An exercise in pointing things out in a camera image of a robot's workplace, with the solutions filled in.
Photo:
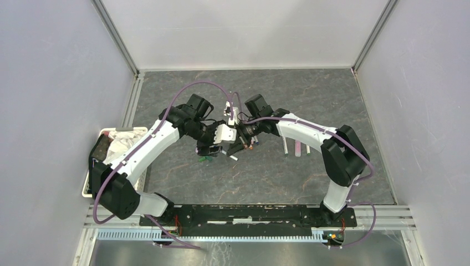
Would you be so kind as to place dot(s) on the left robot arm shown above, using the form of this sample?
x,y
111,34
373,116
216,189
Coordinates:
x,y
113,183

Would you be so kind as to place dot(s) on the black box in basket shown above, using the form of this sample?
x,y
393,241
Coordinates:
x,y
99,151

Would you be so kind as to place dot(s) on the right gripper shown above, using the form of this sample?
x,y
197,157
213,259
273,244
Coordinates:
x,y
234,148

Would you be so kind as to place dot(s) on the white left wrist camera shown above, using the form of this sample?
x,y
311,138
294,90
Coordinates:
x,y
224,133

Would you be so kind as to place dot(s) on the dark blue capped marker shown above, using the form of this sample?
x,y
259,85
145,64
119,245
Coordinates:
x,y
285,146

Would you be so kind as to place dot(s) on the crumpled white cloth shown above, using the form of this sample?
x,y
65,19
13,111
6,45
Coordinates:
x,y
122,141

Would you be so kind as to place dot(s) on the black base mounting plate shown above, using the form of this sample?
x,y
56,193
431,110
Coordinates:
x,y
256,220

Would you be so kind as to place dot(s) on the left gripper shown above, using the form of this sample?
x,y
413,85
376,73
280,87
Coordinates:
x,y
204,149

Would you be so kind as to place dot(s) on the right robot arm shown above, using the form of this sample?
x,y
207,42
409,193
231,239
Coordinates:
x,y
344,156

